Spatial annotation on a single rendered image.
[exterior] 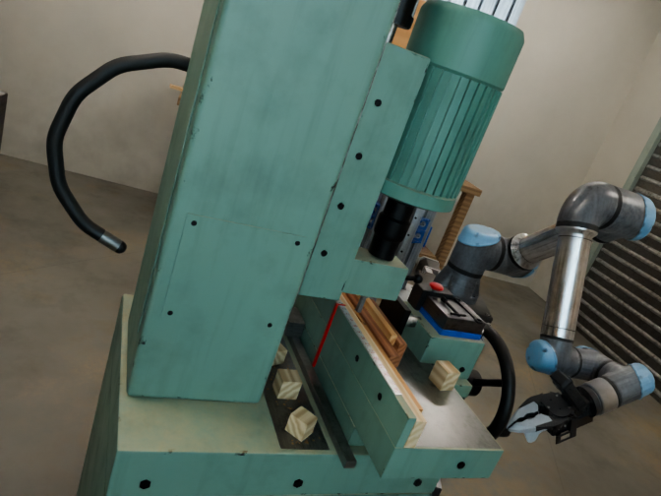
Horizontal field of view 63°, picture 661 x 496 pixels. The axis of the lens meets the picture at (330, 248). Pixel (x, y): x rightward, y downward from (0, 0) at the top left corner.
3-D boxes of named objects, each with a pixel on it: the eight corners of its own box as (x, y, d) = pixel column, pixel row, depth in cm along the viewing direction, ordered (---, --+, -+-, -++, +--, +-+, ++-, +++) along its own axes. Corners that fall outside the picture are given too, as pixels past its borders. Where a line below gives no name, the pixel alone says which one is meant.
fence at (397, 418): (403, 448, 78) (417, 418, 76) (393, 448, 77) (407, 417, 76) (297, 264, 129) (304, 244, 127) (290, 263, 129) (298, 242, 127)
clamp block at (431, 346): (469, 381, 110) (487, 344, 107) (414, 376, 105) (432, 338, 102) (435, 341, 123) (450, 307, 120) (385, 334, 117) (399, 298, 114)
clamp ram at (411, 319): (420, 353, 107) (438, 315, 104) (388, 349, 103) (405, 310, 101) (400, 328, 114) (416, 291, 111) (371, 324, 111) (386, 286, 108)
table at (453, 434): (533, 479, 92) (549, 453, 90) (381, 480, 79) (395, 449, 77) (390, 301, 143) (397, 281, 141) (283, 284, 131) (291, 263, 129)
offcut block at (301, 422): (295, 421, 91) (301, 405, 90) (312, 433, 90) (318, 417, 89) (284, 429, 89) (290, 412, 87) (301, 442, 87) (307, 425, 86)
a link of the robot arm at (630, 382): (630, 382, 129) (660, 400, 121) (592, 398, 127) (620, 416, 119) (628, 353, 127) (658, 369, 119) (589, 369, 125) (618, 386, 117)
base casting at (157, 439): (434, 495, 99) (453, 458, 97) (103, 501, 76) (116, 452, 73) (351, 353, 138) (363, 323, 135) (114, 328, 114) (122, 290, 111)
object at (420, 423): (414, 448, 79) (427, 421, 77) (403, 448, 78) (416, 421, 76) (305, 266, 130) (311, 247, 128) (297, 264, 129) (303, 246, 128)
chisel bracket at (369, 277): (393, 308, 102) (410, 269, 99) (328, 298, 96) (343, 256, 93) (379, 289, 108) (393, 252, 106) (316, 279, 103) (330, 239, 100)
